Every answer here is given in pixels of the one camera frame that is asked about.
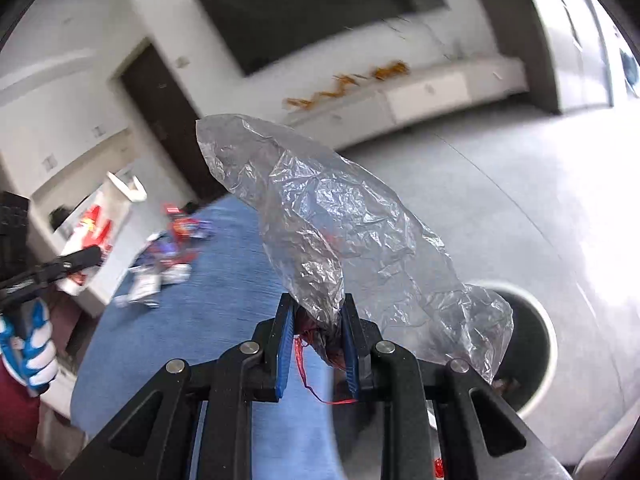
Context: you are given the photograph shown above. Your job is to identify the golden tiger ornament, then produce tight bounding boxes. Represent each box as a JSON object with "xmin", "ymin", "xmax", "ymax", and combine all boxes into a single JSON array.
[{"xmin": 372, "ymin": 60, "xmax": 409, "ymax": 81}]

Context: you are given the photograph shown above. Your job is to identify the person's left hand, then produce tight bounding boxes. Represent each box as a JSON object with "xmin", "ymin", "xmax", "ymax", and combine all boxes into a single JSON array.
[{"xmin": 0, "ymin": 299, "xmax": 59, "ymax": 394}]

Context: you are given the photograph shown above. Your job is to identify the round grey waste bin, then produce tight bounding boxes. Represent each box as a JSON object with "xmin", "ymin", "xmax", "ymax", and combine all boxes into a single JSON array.
[{"xmin": 450, "ymin": 280, "xmax": 558, "ymax": 418}]

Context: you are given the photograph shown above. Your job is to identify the grey refrigerator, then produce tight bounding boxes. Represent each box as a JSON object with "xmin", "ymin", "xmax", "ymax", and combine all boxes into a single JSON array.
[{"xmin": 514, "ymin": 0, "xmax": 617, "ymax": 115}]

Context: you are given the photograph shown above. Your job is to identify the person's left forearm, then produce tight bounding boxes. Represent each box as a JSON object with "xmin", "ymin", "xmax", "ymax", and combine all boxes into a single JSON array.
[{"xmin": 0, "ymin": 360, "xmax": 43, "ymax": 443}]

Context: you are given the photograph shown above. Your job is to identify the white television cabinet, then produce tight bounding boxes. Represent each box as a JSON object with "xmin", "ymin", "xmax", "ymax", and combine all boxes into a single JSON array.
[{"xmin": 282, "ymin": 56, "xmax": 527, "ymax": 131}]

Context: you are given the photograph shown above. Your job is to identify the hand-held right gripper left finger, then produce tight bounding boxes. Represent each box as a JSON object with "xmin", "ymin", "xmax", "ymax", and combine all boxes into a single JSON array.
[{"xmin": 60, "ymin": 292, "xmax": 297, "ymax": 480}]

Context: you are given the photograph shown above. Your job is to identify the pile of snack wrappers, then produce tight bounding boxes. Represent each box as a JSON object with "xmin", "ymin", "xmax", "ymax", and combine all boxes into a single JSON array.
[{"xmin": 112, "ymin": 203, "xmax": 217, "ymax": 308}]

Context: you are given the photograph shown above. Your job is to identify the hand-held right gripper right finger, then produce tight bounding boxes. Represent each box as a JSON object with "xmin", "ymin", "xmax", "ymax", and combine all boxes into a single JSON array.
[{"xmin": 339, "ymin": 292, "xmax": 571, "ymax": 480}]

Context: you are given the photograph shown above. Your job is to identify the dark brown door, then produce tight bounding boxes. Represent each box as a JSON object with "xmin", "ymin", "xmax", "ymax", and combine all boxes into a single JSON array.
[{"xmin": 119, "ymin": 42, "xmax": 232, "ymax": 207}]

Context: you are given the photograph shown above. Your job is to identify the clear plastic bag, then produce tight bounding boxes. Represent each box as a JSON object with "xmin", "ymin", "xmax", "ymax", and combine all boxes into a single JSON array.
[{"xmin": 196, "ymin": 112, "xmax": 515, "ymax": 386}]

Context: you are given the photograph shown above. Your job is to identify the white bag with red print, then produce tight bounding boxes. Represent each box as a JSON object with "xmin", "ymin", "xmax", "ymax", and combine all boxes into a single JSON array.
[{"xmin": 55, "ymin": 171, "xmax": 147, "ymax": 297}]

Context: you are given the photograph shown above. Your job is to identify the thin red string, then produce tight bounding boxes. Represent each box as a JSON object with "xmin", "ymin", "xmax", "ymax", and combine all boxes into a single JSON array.
[{"xmin": 295, "ymin": 335, "xmax": 357, "ymax": 406}]

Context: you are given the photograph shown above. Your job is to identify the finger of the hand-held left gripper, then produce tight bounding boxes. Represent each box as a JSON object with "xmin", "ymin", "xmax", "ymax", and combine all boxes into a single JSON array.
[{"xmin": 0, "ymin": 246, "xmax": 104, "ymax": 307}]

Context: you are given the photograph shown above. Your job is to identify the black wall television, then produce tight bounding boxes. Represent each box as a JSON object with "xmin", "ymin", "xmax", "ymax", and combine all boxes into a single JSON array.
[{"xmin": 194, "ymin": 0, "xmax": 447, "ymax": 77}]

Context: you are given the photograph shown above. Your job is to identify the white wall cabinet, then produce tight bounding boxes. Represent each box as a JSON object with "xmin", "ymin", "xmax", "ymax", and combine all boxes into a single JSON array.
[{"xmin": 0, "ymin": 0, "xmax": 151, "ymax": 318}]

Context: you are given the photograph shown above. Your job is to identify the blue towel mat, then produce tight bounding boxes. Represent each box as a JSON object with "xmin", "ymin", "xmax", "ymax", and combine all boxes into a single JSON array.
[{"xmin": 70, "ymin": 195, "xmax": 361, "ymax": 480}]

